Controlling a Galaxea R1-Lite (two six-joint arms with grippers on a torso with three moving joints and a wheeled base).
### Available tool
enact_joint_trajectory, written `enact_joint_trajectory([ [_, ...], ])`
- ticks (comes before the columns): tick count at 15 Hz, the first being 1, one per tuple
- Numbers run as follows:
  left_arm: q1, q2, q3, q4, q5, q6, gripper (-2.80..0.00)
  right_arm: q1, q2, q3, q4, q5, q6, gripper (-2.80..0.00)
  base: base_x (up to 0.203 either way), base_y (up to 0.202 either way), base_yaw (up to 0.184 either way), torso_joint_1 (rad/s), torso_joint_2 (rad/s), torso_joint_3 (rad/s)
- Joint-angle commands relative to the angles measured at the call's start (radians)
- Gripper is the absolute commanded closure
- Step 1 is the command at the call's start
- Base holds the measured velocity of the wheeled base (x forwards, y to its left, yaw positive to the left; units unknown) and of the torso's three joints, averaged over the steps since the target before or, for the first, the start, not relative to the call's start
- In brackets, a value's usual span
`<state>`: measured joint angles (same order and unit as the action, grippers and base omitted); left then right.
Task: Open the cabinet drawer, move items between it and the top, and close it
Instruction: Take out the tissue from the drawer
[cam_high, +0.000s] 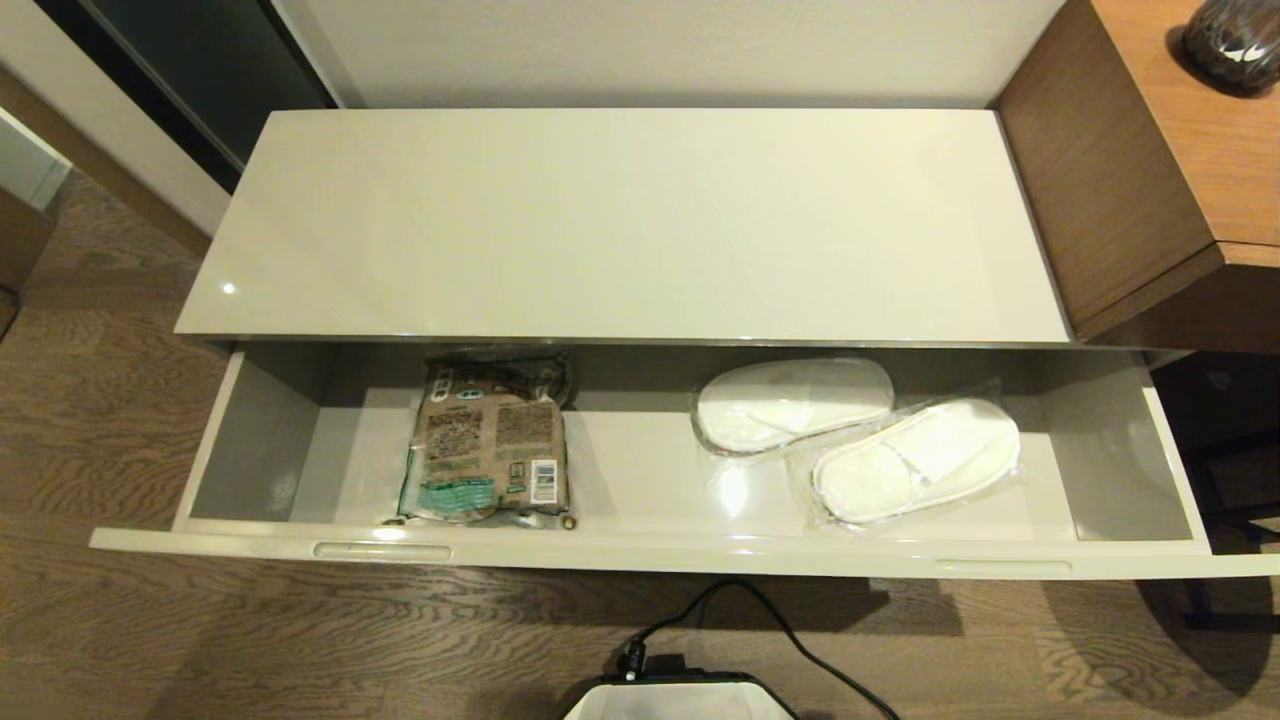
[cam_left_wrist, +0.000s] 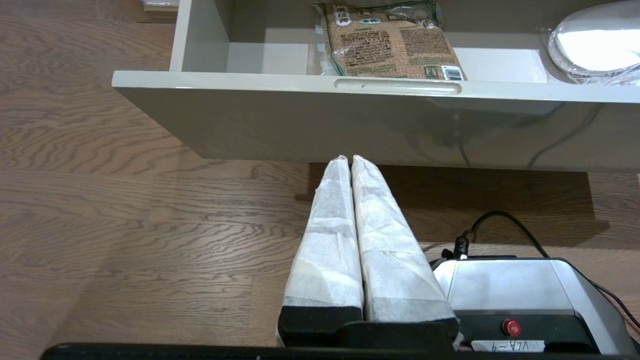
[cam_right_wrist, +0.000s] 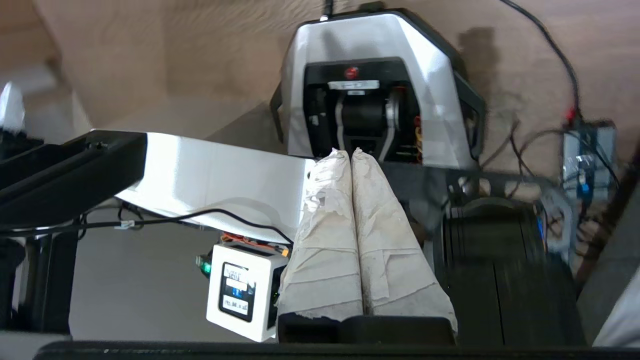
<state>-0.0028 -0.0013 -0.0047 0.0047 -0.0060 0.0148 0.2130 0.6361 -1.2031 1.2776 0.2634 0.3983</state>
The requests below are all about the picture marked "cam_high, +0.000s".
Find wide cream cabinet drawer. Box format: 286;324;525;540
88;340;1280;583

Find brown printed snack packet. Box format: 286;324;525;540
397;350;576;531

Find bagged white slippers showing straps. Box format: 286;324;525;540
790;395;1026;531

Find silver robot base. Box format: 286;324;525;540
560;672;801;720

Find glossy cream drawer cabinet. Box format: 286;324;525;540
173;107;1191;366

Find bagged white slippers showing soles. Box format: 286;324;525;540
692;357;898;459

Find brown wooden desk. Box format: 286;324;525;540
995;0;1280;353

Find dark glass door panel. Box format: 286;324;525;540
35;0;338;194

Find brown wooden furniture piece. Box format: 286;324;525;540
0;185;53;293

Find white furniture corner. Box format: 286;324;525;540
0;105;73;211

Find dark glass vase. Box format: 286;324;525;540
1180;0;1280;97

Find black power cable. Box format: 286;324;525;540
617;578;901;720

